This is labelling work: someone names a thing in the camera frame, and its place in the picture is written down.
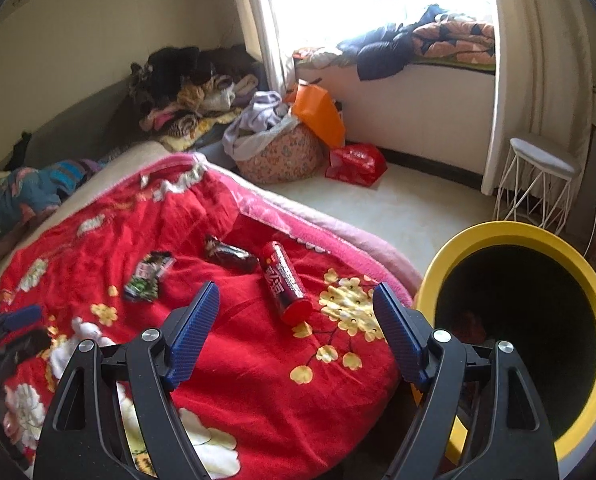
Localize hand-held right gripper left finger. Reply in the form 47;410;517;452
33;281;222;480

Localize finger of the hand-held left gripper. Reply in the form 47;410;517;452
0;329;53;369
0;304;47;344

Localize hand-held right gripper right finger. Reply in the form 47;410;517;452
372;282;561;480

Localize yellow trash bin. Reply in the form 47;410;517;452
412;221;596;467

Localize green black snack packet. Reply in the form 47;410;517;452
123;251;177;304

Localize dark brown snack wrapper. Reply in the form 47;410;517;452
203;234;260;274

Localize red floral blanket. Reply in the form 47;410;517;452
0;160;405;480

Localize red drink can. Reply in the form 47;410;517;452
261;240;313;325

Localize blue floral cloth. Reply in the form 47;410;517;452
0;158;105;257

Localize black cloth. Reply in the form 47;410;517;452
5;131;33;171

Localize red gift bag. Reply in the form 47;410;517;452
325;142;389;189

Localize beige bed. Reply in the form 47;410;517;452
8;139;180;256

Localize floral fabric basket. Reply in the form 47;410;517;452
235;122;327;186

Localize grey clothes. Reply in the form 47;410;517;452
221;90;300;162

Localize orange paper bag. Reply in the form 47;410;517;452
284;79;347;149

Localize pile of clothes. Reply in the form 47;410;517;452
128;45;267;152

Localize dark puffer jacket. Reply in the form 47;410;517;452
336;4;447;82

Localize orange patterned quilt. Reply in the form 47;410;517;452
411;14;497;67

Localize white curtain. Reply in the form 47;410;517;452
228;0;300;97

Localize white wire stool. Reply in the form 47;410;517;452
492;132;582;234

